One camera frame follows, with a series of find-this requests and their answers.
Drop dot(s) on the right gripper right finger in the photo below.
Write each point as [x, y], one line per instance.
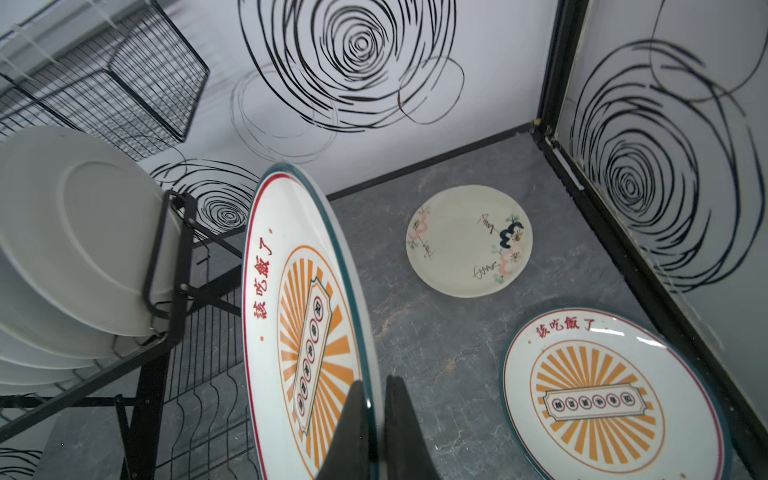
[406, 455]

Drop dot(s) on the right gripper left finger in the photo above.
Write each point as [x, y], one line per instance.
[349, 455]

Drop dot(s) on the orange sunburst plate front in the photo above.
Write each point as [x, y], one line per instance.
[307, 334]

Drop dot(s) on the orange sunburst plate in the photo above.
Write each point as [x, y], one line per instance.
[592, 395]
[307, 334]

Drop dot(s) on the black wire dish rack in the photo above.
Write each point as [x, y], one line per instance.
[170, 406]

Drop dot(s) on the orange sunburst plate back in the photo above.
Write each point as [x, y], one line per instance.
[592, 395]

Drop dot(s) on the cream plate with cat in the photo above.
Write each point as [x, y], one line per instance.
[469, 241]

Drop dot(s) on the black wire wall basket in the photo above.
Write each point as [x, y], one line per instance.
[120, 71]

